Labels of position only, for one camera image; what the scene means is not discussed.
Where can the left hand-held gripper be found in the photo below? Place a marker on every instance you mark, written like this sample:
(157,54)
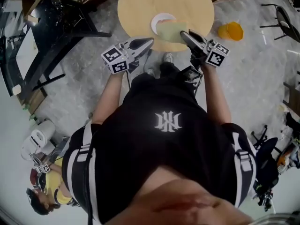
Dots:
(112,55)

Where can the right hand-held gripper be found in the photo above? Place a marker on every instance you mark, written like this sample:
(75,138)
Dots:
(216,55)

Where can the yellow sponge cloth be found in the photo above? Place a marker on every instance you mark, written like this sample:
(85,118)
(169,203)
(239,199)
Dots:
(168,30)

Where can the white plate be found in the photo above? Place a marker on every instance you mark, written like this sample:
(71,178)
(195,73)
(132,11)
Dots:
(154,20)

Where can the person's right forearm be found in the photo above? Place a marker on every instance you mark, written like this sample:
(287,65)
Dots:
(216,95)

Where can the person's left forearm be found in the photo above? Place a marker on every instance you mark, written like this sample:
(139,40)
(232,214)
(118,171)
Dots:
(110,97)

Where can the person's left shoe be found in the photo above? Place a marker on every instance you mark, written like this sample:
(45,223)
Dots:
(150,72)

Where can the person's shoe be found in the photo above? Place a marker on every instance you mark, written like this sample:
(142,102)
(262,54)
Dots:
(150,72)
(168,57)

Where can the person's right shoe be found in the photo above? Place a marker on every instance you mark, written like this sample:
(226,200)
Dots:
(168,57)

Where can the black device box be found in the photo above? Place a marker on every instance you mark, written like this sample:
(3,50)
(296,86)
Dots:
(191,73)

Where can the person's black trousers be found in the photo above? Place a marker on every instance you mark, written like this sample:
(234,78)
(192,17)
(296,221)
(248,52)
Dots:
(167,69)

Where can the round wooden table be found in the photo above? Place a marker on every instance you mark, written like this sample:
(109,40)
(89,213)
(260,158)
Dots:
(140,8)

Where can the yellow bin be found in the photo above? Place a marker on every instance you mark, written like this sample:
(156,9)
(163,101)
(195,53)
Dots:
(230,32)

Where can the black desk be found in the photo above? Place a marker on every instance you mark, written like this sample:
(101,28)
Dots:
(61,15)

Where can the person's black shirt torso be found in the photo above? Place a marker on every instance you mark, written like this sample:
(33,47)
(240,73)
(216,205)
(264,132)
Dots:
(164,149)

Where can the white board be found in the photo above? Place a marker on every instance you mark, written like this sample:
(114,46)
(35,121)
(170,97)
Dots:
(27,53)

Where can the wooden side table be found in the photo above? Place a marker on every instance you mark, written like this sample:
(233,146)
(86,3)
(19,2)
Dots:
(294,99)

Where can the white cup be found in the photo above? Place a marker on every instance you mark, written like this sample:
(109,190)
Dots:
(17,89)

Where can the white appliance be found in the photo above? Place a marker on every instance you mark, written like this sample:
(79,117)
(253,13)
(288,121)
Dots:
(35,139)

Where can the person's face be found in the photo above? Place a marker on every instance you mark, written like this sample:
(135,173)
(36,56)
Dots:
(187,203)

